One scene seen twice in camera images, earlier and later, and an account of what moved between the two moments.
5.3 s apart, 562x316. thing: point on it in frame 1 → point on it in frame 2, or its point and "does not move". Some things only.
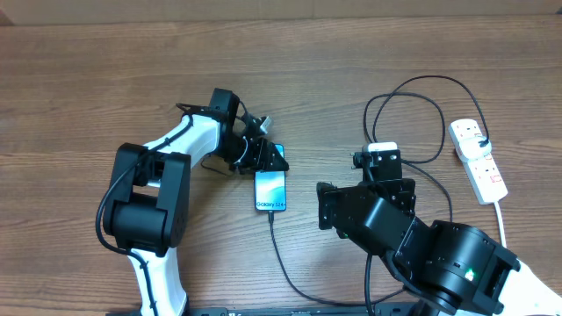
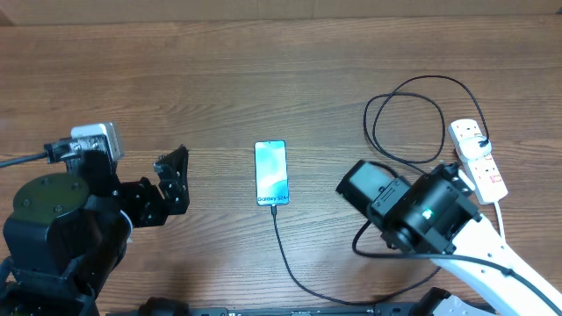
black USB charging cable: (371, 122) → (406, 164)
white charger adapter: (471, 149) does not move
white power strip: (485, 178) does not move
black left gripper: (252, 162) → (178, 187)
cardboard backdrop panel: (59, 12) does not move
